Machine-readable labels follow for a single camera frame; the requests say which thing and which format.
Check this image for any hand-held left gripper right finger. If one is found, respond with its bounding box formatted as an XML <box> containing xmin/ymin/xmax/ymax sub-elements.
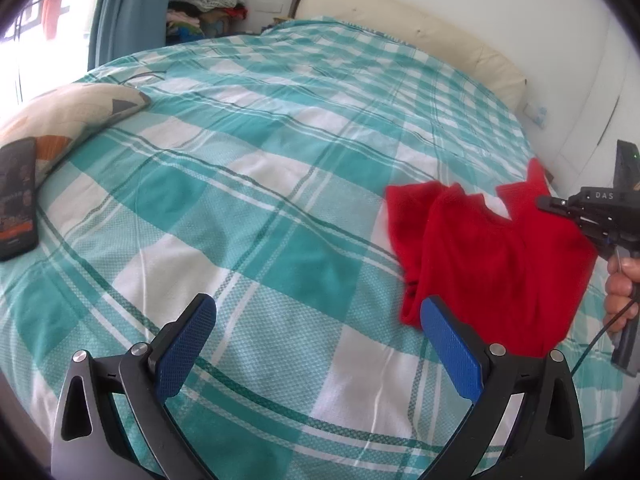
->
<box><xmin>420</xmin><ymin>296</ymin><xmax>586</xmax><ymax>480</ymax></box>

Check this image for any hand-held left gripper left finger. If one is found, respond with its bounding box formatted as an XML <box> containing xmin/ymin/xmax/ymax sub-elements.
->
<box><xmin>51</xmin><ymin>294</ymin><xmax>218</xmax><ymax>480</ymax></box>

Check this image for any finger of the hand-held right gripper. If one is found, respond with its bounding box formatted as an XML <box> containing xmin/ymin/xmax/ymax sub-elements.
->
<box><xmin>536</xmin><ymin>196</ymin><xmax>581</xmax><ymax>221</ymax></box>

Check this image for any red sweater with white rabbit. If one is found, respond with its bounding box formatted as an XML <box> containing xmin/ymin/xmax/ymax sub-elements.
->
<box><xmin>385</xmin><ymin>157</ymin><xmax>598</xmax><ymax>358</ymax></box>

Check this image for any person's right hand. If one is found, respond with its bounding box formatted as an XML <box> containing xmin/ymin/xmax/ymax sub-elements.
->
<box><xmin>603</xmin><ymin>255</ymin><xmax>640</xmax><ymax>333</ymax></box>

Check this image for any teal checked bedsheet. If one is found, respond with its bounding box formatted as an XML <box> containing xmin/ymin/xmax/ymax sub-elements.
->
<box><xmin>0</xmin><ymin>19</ymin><xmax>631</xmax><ymax>480</ymax></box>

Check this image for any cream padded headboard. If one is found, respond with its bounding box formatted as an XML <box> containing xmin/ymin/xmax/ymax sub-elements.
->
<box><xmin>296</xmin><ymin>0</ymin><xmax>528</xmax><ymax>111</ymax></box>

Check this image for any black smartphone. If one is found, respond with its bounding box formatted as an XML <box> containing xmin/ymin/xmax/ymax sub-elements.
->
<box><xmin>0</xmin><ymin>136</ymin><xmax>40</xmax><ymax>262</ymax></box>

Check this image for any cream patterned pillow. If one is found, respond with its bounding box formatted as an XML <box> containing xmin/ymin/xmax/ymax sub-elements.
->
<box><xmin>0</xmin><ymin>82</ymin><xmax>152</xmax><ymax>186</ymax></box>

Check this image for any blue curtain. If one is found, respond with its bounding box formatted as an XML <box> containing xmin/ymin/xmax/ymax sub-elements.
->
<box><xmin>87</xmin><ymin>0</ymin><xmax>231</xmax><ymax>71</ymax></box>

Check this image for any orange hanging cloth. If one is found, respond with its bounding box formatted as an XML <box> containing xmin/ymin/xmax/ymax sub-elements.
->
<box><xmin>42</xmin><ymin>0</ymin><xmax>66</xmax><ymax>41</ymax></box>

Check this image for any wall socket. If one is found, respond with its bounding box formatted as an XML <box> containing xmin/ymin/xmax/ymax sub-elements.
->
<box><xmin>522</xmin><ymin>102</ymin><xmax>548</xmax><ymax>128</ymax></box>

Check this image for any thin dark cable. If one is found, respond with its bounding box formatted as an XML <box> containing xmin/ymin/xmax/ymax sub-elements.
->
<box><xmin>570</xmin><ymin>255</ymin><xmax>640</xmax><ymax>376</ymax></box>

